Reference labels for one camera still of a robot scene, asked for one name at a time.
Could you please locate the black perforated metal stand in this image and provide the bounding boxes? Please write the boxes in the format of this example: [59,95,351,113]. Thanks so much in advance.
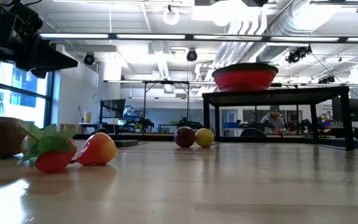
[201,86,356,151]

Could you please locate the silver ventilation duct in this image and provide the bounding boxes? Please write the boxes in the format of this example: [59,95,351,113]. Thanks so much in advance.
[256,0,358,63]

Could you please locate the white ring lamp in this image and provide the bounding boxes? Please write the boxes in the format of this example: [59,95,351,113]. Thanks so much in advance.
[162,6,181,26]

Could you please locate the yellow toy lemon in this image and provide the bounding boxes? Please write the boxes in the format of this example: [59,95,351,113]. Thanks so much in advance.
[195,128,215,148]

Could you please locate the black metal rig frame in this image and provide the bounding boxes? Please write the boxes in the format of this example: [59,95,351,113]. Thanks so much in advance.
[104,79,203,121]

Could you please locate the black aluminium table frame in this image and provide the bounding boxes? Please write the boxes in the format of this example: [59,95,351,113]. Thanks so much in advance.
[72,133,358,152]

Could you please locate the person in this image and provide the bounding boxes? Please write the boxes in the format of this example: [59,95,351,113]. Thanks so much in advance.
[259,105,287,135]

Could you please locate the knife with black handle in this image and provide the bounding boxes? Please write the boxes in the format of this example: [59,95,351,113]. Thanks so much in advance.
[113,139,139,148]

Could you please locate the long ceiling light bar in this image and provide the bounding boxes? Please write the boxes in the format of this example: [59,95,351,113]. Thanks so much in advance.
[39,32,358,44]

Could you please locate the dark green room plant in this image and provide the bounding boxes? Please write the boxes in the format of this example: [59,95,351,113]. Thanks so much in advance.
[134,117,155,132]

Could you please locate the dark red toy pomegranate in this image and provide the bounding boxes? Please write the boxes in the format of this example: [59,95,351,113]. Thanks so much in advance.
[174,126,196,149]

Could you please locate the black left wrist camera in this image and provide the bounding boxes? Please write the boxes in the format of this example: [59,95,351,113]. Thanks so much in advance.
[9,2,44,35]

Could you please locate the red toy strawberry green leaves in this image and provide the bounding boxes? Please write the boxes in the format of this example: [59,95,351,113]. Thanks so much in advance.
[16,123,78,174]

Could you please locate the dark computer monitor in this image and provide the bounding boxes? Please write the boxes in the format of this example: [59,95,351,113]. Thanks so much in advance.
[99,98,126,119]
[331,96,358,123]

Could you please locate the red collapsible bowl grey rim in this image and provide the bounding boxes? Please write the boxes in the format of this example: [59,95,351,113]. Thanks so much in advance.
[211,62,279,93]

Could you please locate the dark rounded chair back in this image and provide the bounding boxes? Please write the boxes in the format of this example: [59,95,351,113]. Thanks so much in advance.
[240,127,267,138]

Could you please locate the window with dark frame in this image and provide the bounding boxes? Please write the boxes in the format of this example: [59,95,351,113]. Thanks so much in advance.
[0,57,57,129]

